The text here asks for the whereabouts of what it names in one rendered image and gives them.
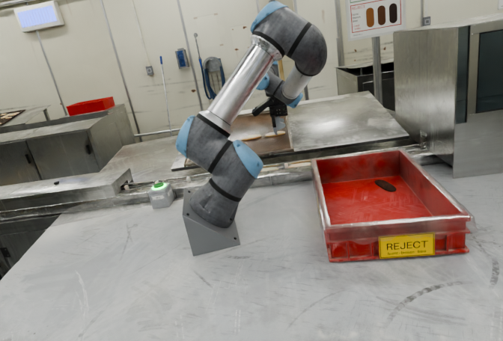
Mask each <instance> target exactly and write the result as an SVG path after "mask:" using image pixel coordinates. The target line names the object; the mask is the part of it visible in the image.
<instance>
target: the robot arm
mask: <svg viewBox="0 0 503 341"><path fill-rule="evenodd" d="M250 31H251V33H252V35H251V36H250V40H251V45H250V47H249V48H248V50H247V51H246V53H245V54H244V56H243V57H242V59H241V60H240V62H239V63H238V65H237V66H236V68H235V69H234V71H233V72H232V73H231V75H230V76H229V78H228V80H227V81H226V82H225V84H224V85H223V87H222V89H221V90H220V91H219V93H218V94H217V96H216V97H215V99H214V100H213V101H212V103H211V104H210V106H209V108H208V109H207V110H206V111H200V112H199V113H198V114H197V116H195V115H194V116H193V115H191V116H189V117H188V118H187V120H186V121H185V123H184V124H183V126H182V128H181V129H180V132H179V134H178V136H177V140H176V148H177V150H178V151H179V152H180V153H182V154H183V155H184V156H185V157H186V158H187V159H190V160H191V161H193V162H194V163H196V164H197V165H199V166H200V167H202V168H203V169H205V170H206V171H207V172H209V173H211V174H212V176H211V177H210V179H209V180H208V182H207V183H205V184H204V185H203V186H201V187H200V188H199V189H198V190H197V191H195V192H194V193H193V194H192V196H191V197H190V198H189V204H190V206H191V207H192V209H193V210H194V211H195V212H196V213H197V214H198V215H199V216H200V217H202V218H203V219H204V220H205V221H207V222H209V223H211V224H213V225H215V226H217V227H222V228H228V227H229V226H230V225H231V224H232V223H233V221H234V218H235V215H236V212H237V208H238V205H239V203H240V201H241V200H242V198H243V197H244V195H245V194H246V192H247V191H248V189H249V188H250V187H251V185H252V183H253V182H254V181H255V179H257V178H258V174H259V173H260V172H261V170H262V168H263V162H262V161H261V159H260V158H259V156H258V155H257V154H256V153H255V152H254V151H253V150H252V149H251V148H249V147H248V146H247V145H245V144H244V143H243V142H242V141H239V140H235V141H234V142H232V141H230V140H229V139H228V138H229V136H230V135H231V124H232V123H233V122H234V120H235V119H236V117H237V115H238V114H239V113H240V111H241V110H242V108H243V106H244V105H245V104H246V103H247V101H248V100H249V98H250V96H251V95H252V94H253V92H254V90H255V89H257V90H265V92H266V96H268V98H267V99H266V100H264V101H263V102H262V103H261V104H260V105H258V106H257V107H255V108H253V109H252V112H251V113H252V114H253V115H254V116H255V117H256V116H258V115H259V113H261V112H262V111H263V110H265V109H266V108H267V107H269V112H270V117H271V118H272V126H273V131H274V133H275V134H276V135H278V134H277V131H278V130H279V129H282V128H284V127H285V123H284V119H283V118H280V116H287V113H286V112H287V105H288V106H290V107H291V108H295V107H296V106H297V105H298V104H299V102H300V100H301V99H302V98H303V94H302V93H301V92H302V90H303V89H304V88H305V86H306V85H307V83H309V81H310V80H311V79H312V77H313V76H316V75H317V74H319V73H320V72H321V70H322V69H323V68H324V66H325V64H326V59H327V45H326V41H325V38H324V36H323V34H322V32H321V31H320V29H319V28H318V27H317V26H315V25H314V24H311V23H310V22H309V21H307V20H306V19H304V18H303V17H301V16H300V15H299V14H297V13H295V12H294V11H292V10H291V9H290V8H289V7H288V6H287V5H283V4H282V3H280V2H279V1H271V2H270V3H269V4H267V5H266V6H265V7H264V8H263V9H262V10H261V11H260V13H259V14H258V15H257V16H256V17H255V20H254V21H253V23H252V24H251V28H250ZM285 55H286V56H287V57H289V58H291V59H292V60H294V64H295V65H294V66H293V69H292V70H291V71H290V74H289V76H288V77H287V79H286V81H283V80H282V79H280V78H279V72H278V63H277V61H280V60H281V59H282V58H283V57H284V56H285ZM284 113H285V114H284Z"/></svg>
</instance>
